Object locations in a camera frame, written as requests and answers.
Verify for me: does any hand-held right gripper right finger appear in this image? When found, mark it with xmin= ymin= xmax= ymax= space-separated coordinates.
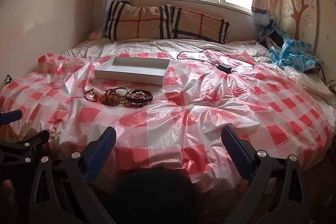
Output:
xmin=221 ymin=126 xmax=307 ymax=224

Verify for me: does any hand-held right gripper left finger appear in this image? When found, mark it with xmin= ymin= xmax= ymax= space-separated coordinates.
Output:
xmin=29 ymin=126 xmax=117 ymax=224

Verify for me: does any red checked plastic sheet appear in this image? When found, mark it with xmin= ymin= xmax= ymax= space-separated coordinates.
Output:
xmin=0 ymin=49 xmax=332 ymax=195

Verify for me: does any brown tree wall sticker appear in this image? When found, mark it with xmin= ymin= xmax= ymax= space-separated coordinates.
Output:
xmin=285 ymin=0 xmax=315 ymax=41

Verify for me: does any amber bead bracelet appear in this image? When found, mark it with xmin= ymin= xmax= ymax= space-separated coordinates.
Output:
xmin=99 ymin=88 xmax=129 ymax=107

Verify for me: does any white cardboard box tray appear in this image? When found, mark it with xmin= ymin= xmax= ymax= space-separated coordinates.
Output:
xmin=94 ymin=56 xmax=171 ymax=86

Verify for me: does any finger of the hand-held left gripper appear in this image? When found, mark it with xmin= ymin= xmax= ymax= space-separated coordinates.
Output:
xmin=0 ymin=109 xmax=23 ymax=125
xmin=0 ymin=130 xmax=50 ymax=169

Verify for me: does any pink pillow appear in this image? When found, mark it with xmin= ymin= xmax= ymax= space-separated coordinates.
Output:
xmin=88 ymin=27 xmax=106 ymax=40

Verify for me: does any plaid pillow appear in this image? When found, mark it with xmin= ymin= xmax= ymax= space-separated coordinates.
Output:
xmin=160 ymin=5 xmax=230 ymax=44
xmin=104 ymin=0 xmax=172 ymax=39

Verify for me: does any clear plastic bag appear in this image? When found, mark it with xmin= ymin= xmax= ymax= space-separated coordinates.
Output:
xmin=285 ymin=65 xmax=328 ymax=94

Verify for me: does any blue checked plastic sheet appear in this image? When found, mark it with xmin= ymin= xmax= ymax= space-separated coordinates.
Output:
xmin=268 ymin=39 xmax=324 ymax=73

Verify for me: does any black leather bracelet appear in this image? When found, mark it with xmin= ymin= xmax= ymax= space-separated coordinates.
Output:
xmin=127 ymin=91 xmax=153 ymax=107

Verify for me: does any silver bangle bracelet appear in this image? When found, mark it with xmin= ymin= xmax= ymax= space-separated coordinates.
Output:
xmin=110 ymin=86 xmax=134 ymax=98

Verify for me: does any black charger with cable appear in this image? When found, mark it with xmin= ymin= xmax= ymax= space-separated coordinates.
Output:
xmin=177 ymin=49 xmax=233 ymax=74

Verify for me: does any dark bag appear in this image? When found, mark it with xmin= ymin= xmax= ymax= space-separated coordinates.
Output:
xmin=262 ymin=25 xmax=285 ymax=46

